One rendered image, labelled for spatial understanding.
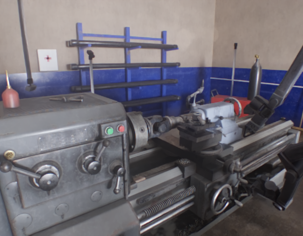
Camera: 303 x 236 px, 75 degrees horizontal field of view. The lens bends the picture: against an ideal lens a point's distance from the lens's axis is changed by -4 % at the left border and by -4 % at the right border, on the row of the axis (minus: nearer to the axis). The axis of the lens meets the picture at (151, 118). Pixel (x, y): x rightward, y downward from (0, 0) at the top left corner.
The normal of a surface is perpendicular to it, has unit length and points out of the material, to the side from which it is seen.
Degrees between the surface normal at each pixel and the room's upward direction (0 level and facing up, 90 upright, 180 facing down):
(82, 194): 90
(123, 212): 32
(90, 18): 90
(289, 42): 90
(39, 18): 90
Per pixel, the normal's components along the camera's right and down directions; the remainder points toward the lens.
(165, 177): 0.34, -0.65
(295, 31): -0.81, 0.16
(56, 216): 0.58, 0.22
